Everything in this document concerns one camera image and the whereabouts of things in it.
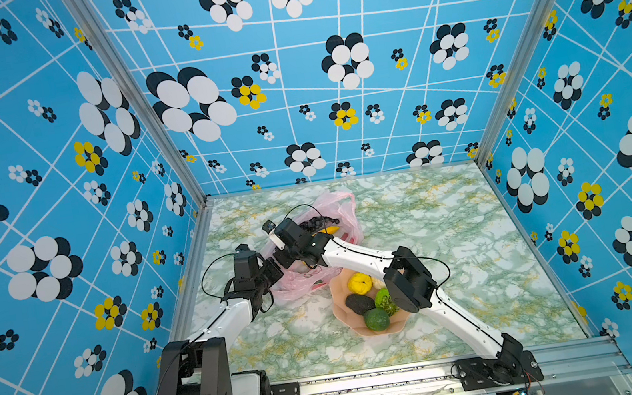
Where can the left aluminium corner post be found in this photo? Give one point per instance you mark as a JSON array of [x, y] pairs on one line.
[[86, 17]]

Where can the dark green fake avocado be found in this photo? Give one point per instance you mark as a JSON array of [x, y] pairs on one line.
[[359, 304]]

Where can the green fake kiwi half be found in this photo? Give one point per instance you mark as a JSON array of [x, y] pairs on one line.
[[384, 301]]

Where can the right aluminium corner post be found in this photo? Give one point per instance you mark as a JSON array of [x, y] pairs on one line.
[[520, 61]]

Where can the aluminium corner post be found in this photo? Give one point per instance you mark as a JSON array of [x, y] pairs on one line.
[[86, 17], [520, 61]]

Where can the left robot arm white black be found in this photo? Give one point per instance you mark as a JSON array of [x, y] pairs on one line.
[[200, 365]]

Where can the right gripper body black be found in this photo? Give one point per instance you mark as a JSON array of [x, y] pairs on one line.
[[287, 256]]

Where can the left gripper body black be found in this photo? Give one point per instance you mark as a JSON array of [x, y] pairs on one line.
[[258, 285]]

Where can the peach scalloped plastic bowl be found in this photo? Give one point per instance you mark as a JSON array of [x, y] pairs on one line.
[[340, 291]]

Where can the green fake lime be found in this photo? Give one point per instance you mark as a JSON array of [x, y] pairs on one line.
[[377, 320]]

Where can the pink translucent plastic bag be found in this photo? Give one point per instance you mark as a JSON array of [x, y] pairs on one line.
[[300, 280]]

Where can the yellow fake pear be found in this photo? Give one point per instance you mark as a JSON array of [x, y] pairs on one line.
[[360, 284]]

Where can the left floor aluminium rail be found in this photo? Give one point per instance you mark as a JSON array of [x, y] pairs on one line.
[[193, 307]]

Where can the yellow fake banana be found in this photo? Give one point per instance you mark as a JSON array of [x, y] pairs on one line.
[[331, 230]]

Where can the dark fake grape bunch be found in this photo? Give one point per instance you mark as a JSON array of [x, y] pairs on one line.
[[317, 224]]

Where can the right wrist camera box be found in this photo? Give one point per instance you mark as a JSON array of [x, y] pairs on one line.
[[269, 227]]

